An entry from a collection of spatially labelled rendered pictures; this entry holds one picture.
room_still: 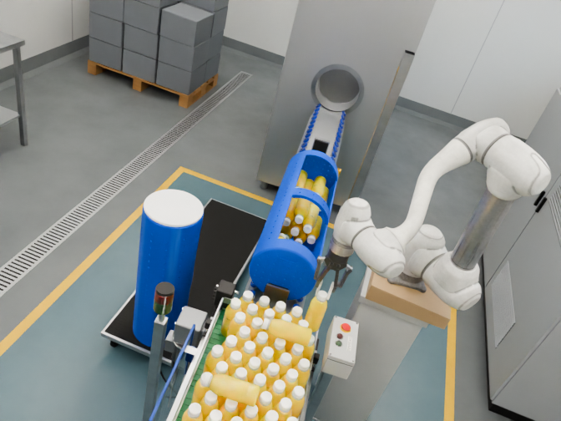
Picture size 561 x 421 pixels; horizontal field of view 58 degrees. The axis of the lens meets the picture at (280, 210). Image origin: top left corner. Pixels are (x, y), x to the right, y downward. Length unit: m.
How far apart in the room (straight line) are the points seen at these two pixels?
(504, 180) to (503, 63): 5.17
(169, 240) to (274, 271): 0.55
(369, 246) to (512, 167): 0.53
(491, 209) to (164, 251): 1.42
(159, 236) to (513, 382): 2.22
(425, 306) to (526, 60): 5.01
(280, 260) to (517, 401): 1.97
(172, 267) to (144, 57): 3.48
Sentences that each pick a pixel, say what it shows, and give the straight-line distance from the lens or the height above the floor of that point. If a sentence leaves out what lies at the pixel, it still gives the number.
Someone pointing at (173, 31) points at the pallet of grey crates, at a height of 0.76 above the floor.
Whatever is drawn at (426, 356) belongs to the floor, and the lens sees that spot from 3.65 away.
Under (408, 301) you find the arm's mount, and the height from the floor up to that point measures 1.08.
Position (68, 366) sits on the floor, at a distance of 3.09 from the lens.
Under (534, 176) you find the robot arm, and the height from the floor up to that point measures 1.86.
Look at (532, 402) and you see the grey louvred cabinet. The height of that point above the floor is 0.22.
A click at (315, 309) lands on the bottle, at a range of 1.94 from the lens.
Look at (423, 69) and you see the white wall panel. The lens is 6.92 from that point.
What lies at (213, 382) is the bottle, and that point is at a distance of 1.67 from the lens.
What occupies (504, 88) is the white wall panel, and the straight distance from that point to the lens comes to 7.02.
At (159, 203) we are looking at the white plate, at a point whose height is 1.04.
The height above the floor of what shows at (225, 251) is 0.15.
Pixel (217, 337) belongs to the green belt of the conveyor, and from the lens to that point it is 2.08.
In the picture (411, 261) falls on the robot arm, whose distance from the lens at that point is 2.23.
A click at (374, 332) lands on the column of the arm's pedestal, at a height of 0.81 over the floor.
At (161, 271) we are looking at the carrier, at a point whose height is 0.75.
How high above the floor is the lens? 2.52
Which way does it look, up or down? 36 degrees down
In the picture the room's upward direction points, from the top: 16 degrees clockwise
